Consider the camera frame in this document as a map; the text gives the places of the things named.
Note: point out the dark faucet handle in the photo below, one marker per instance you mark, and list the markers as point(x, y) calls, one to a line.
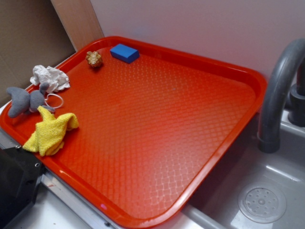
point(297, 98)

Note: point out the light wooden board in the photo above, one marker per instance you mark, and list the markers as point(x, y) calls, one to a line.
point(79, 20)

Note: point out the white crumpled paper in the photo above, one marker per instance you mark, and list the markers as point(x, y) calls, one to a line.
point(57, 79)

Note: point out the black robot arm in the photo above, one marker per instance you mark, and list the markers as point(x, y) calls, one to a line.
point(20, 177)

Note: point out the brown cardboard panel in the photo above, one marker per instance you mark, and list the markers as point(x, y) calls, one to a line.
point(31, 34)

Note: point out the blue rectangular block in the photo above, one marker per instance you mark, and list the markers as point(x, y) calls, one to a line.
point(124, 53)

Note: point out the tan seashell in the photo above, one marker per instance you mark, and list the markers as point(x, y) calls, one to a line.
point(94, 59)

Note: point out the grey curved faucet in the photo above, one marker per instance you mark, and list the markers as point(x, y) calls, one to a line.
point(277, 95)

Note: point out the red plastic tray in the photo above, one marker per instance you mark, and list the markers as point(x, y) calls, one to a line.
point(149, 131)

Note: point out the round sink drain cover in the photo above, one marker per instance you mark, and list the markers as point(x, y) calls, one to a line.
point(262, 203)

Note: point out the white rubber band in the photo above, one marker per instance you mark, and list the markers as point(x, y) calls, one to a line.
point(53, 100)

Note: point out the grey plush elephant toy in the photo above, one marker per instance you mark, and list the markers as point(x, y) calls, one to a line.
point(24, 102)

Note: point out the grey plastic sink basin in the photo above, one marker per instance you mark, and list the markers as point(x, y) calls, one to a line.
point(215, 203)

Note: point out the yellow cloth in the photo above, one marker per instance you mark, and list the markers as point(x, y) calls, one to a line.
point(47, 139)

